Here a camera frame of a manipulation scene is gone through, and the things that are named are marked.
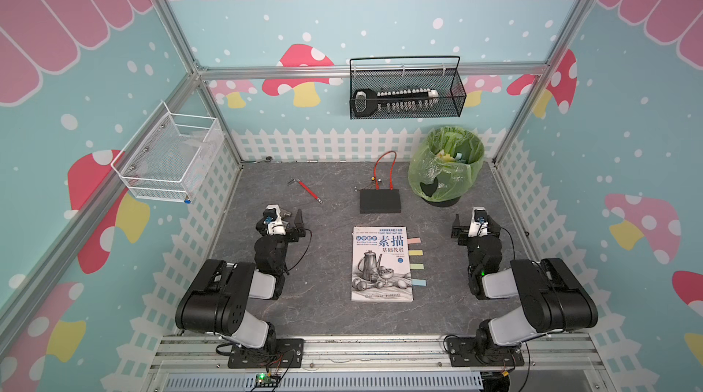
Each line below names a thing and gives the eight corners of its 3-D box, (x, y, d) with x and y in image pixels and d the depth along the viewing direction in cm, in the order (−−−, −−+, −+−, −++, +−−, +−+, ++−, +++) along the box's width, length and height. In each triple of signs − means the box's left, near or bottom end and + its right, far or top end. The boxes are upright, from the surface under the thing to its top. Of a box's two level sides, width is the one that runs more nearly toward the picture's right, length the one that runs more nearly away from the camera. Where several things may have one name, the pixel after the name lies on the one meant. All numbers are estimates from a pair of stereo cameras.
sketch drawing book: (350, 301, 85) (350, 299, 83) (352, 230, 101) (352, 226, 99) (414, 301, 85) (415, 299, 83) (405, 230, 101) (406, 226, 99)
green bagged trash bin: (411, 216, 105) (423, 172, 86) (405, 172, 120) (414, 126, 100) (469, 216, 105) (494, 172, 86) (456, 172, 120) (475, 126, 100)
